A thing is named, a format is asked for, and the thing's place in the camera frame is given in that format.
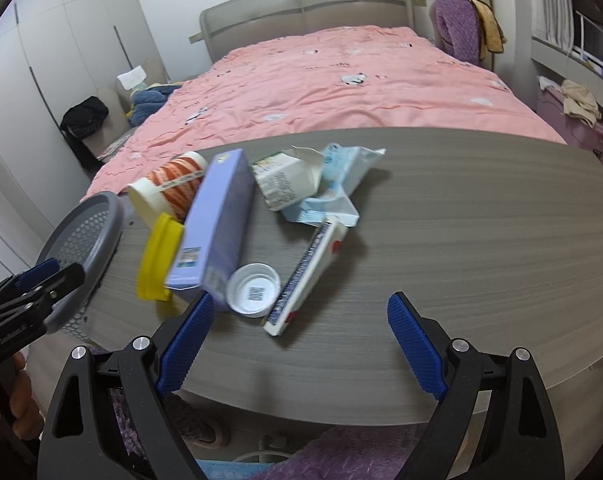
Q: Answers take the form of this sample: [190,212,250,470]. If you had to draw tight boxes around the purple cardboard box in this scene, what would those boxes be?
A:
[164,148,256,312]

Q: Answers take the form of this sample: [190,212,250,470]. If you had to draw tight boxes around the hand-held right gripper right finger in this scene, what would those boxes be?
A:
[386,291,566,480]

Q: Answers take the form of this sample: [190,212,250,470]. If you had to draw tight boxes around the grey mesh trash bin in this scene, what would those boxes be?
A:
[34,192,127,346]

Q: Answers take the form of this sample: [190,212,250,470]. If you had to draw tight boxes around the person's purple fuzzy pants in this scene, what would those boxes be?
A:
[108,390,432,480]

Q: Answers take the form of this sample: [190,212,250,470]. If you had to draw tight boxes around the light blue wet wipes packet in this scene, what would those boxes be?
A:
[280,143,388,228]

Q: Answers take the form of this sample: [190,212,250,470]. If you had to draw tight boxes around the blue cloth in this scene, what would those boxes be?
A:
[126,84,182,128]

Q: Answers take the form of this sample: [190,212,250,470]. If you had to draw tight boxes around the white wardrobe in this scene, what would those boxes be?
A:
[0,0,169,281]

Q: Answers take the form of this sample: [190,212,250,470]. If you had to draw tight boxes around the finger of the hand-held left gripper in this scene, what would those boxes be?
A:
[31,263,86,311]
[0,258,60,311]

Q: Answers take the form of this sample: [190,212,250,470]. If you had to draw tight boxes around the grey window ledge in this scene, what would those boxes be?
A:
[531,35,603,126]

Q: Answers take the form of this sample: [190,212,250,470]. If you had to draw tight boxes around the white cup with orange pattern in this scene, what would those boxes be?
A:
[127,151,209,223]

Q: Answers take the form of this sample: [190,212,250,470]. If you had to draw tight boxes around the black bag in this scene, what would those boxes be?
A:
[60,96,110,142]

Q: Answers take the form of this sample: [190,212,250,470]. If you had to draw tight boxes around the purple fuzzy blanket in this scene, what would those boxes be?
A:
[434,0,485,65]

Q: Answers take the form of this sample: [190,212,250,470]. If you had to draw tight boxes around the bed with pink cover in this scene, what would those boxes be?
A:
[84,25,568,206]

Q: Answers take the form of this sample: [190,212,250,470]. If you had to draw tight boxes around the grey bed headboard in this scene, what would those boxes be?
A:
[188,0,427,66]

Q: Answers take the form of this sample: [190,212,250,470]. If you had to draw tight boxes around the beige crumpled cloth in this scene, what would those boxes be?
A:
[561,80,603,126]

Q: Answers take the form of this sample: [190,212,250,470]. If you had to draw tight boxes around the white round cap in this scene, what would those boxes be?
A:
[226,263,282,317]

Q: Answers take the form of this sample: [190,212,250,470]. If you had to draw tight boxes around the yellow plastic lid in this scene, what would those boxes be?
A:
[136,213,185,302]

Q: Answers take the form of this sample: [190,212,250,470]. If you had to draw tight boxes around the white torn carton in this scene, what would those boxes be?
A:
[251,146,326,212]

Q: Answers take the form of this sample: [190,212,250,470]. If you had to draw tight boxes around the white metal rail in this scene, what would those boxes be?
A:
[561,10,603,61]

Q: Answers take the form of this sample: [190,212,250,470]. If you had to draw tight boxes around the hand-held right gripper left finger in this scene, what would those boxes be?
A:
[38,291,217,480]

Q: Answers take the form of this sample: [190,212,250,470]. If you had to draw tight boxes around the pink storage box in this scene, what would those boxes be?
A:
[536,77,603,158]

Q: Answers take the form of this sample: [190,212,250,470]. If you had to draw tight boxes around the beige chair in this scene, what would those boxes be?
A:
[97,56,170,136]

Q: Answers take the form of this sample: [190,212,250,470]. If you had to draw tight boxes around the white paper sheet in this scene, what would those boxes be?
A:
[117,66,148,92]

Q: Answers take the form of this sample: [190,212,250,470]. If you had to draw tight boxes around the person's left hand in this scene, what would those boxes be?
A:
[0,352,45,443]

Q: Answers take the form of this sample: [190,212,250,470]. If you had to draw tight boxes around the long white toothpaste box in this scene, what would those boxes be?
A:
[262,212,349,337]

